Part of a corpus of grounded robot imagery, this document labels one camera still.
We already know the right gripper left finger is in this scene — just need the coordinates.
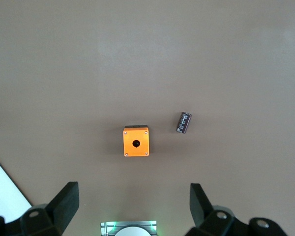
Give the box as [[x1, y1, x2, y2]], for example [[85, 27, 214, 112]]
[[20, 181, 80, 236]]

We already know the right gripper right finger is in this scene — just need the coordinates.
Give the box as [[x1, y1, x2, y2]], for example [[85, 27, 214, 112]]
[[186, 183, 236, 236]]

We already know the white drawer cabinet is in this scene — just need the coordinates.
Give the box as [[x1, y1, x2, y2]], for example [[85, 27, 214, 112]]
[[0, 151, 32, 216]]

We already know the dark cylindrical capacitor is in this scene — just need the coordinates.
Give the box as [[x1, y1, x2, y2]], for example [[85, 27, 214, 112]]
[[175, 112, 193, 135]]

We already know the orange box with hole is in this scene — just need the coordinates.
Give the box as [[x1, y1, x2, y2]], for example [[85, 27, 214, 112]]
[[122, 125, 150, 157]]

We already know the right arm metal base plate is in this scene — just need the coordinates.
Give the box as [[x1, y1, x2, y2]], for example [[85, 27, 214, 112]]
[[100, 220, 158, 236]]

